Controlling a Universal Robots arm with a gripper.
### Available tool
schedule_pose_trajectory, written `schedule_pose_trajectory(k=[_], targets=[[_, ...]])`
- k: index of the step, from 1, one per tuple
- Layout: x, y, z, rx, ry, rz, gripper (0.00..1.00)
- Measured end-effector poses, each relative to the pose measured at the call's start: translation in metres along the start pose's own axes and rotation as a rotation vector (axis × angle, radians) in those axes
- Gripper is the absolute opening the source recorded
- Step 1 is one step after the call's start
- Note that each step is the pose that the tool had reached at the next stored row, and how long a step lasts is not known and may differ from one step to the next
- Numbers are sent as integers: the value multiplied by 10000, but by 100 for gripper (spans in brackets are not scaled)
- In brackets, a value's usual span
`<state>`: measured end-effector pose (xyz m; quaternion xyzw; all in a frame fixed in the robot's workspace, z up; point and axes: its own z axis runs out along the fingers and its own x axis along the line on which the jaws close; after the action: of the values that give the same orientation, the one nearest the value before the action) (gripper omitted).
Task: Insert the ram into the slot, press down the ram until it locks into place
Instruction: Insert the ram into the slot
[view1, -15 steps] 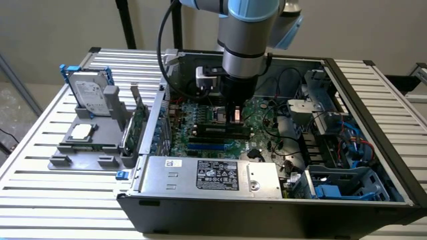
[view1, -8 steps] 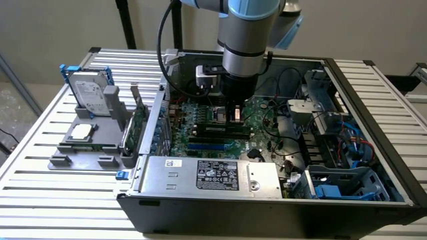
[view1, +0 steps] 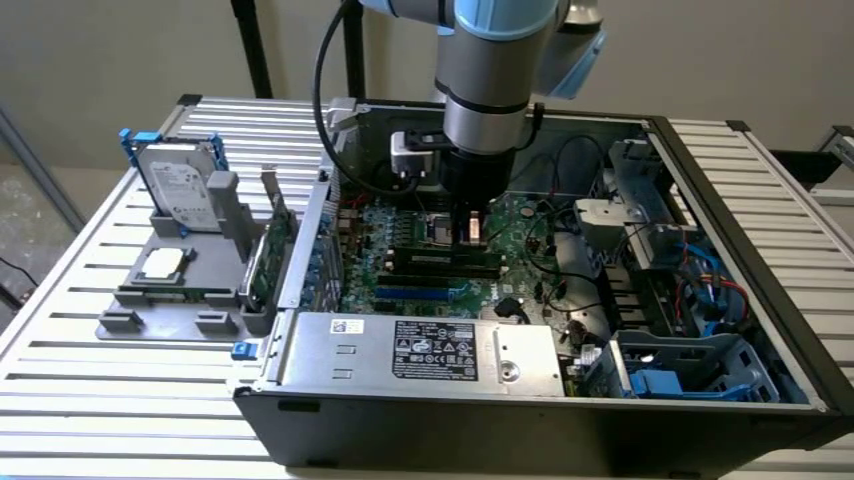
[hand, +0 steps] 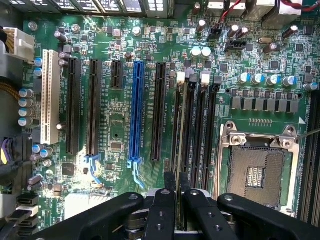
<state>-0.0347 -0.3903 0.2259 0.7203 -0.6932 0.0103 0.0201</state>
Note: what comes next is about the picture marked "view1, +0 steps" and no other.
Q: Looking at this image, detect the blue expansion slot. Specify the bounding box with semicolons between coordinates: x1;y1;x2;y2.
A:
374;285;467;305

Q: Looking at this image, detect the silver power supply unit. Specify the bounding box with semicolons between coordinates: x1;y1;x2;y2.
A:
276;311;567;398

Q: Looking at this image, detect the green graphics card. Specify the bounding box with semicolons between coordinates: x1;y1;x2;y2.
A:
242;163;299;309

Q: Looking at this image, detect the green RAM stick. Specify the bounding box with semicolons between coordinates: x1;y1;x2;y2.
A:
396;246;503;269

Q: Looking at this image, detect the white CPU chip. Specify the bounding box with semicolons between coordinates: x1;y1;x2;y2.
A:
140;247;184;278

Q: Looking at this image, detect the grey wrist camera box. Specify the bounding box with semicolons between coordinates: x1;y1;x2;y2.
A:
388;129;453;193

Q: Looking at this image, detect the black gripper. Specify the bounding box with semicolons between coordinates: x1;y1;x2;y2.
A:
445;147;518;247

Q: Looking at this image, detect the green motherboard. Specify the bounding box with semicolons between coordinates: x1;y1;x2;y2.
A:
298;191;583;341

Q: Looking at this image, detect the grey disk bay cage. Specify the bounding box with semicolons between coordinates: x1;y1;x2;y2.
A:
573;139;699;261

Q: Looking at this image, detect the red wire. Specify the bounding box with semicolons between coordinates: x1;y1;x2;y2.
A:
673;275;749;321

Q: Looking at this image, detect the grey parts rack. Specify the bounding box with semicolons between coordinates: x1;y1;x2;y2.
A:
95;172;276;343

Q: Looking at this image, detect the black open PC case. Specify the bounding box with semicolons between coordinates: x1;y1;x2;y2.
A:
231;97;854;471

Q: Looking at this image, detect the black RAM slot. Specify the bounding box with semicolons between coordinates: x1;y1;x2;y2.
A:
387;264;502;282

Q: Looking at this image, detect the blue wire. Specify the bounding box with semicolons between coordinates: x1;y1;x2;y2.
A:
669;239;735;337

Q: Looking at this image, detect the black wire loop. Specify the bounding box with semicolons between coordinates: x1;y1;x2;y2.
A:
550;135;609;197

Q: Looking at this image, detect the blue drive caddy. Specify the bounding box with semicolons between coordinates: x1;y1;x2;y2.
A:
586;329;782;402

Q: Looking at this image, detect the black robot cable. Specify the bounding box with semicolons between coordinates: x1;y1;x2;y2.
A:
311;0;420;194

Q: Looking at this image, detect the silver hard disk blue bracket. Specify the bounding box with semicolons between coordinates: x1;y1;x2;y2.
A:
118;128;231;234

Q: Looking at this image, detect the black post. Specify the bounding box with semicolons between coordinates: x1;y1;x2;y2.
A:
342;0;368;101
230;0;275;99

